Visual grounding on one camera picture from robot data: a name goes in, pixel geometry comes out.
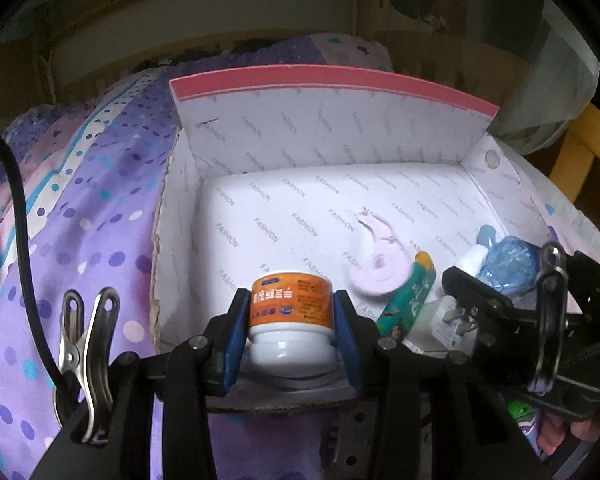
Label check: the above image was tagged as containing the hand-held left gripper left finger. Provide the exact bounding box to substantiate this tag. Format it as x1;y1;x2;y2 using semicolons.
30;287;251;480

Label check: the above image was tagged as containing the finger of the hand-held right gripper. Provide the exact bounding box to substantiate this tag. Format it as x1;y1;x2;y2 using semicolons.
441;266;520;315
472;310;536;387

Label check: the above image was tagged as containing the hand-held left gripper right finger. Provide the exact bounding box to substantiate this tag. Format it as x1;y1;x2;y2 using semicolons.
332;290;551;480

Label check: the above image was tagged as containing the white plug adapter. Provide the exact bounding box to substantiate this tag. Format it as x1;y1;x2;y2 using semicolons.
412;295;478;351

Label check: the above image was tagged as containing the white jar with orange label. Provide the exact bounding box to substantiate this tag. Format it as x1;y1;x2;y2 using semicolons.
245;270;337;376

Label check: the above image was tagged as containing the teal floral tube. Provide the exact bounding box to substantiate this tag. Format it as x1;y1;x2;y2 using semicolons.
375;251;437;343

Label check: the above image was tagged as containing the white round suction hook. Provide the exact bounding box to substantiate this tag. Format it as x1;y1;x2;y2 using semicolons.
347;210;413;296

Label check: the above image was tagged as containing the pink cardboard box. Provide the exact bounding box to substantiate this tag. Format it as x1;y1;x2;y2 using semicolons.
151;65;581;413

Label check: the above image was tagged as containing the person's right hand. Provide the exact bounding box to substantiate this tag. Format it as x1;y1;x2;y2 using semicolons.
535;410;600;461

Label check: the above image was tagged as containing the yellow wooden chair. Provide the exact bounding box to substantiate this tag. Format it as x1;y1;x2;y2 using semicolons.
547;102;600;203

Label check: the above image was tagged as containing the purple dotted bed sheet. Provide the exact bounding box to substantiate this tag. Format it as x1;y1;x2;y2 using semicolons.
0;67;541;480

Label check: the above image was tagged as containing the clear plastic bag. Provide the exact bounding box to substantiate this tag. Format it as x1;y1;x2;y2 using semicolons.
490;0;600;156

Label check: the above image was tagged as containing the black cable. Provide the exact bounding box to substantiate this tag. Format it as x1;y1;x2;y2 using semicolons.
0;129;68;411
555;322;600;376

